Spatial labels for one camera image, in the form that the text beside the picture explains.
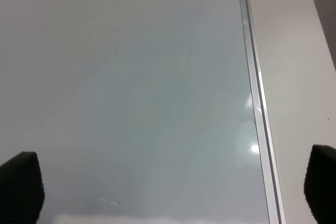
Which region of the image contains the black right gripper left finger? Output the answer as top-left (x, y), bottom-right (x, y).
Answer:
top-left (1, 152), bottom-right (45, 223)

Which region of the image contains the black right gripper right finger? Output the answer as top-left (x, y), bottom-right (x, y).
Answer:
top-left (304, 145), bottom-right (335, 223)

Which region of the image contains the white aluminium-framed whiteboard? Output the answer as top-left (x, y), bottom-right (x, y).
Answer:
top-left (1, 0), bottom-right (285, 223)

